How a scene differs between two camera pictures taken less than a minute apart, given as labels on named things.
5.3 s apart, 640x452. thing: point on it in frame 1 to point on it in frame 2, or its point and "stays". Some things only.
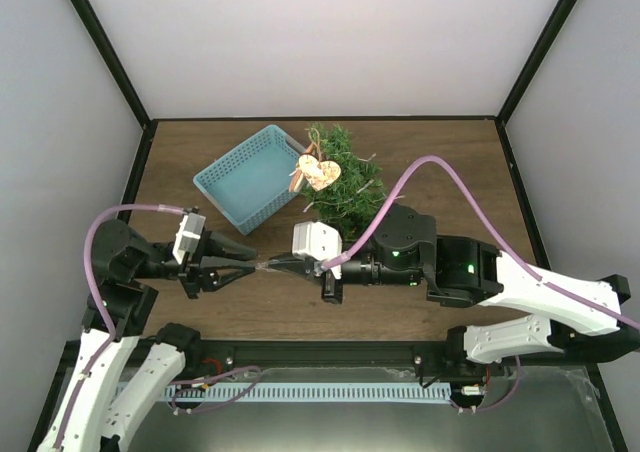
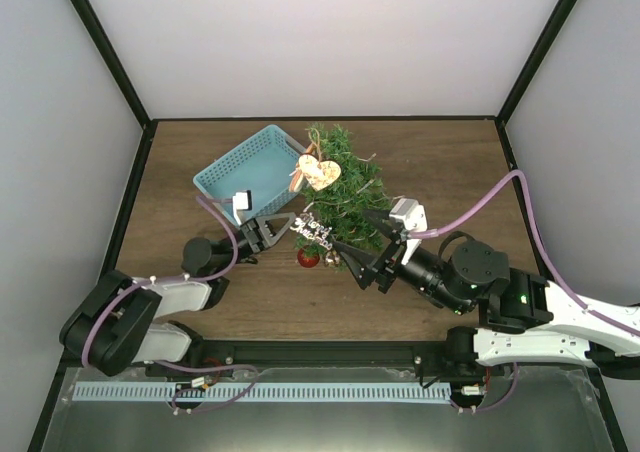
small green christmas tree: (352, 199) stays
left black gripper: (205, 260) to (259, 234)
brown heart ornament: (318, 174) stays
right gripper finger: (297, 263) to (357, 261)
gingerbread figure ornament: (296, 178) stays
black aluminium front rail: (220, 355) stays
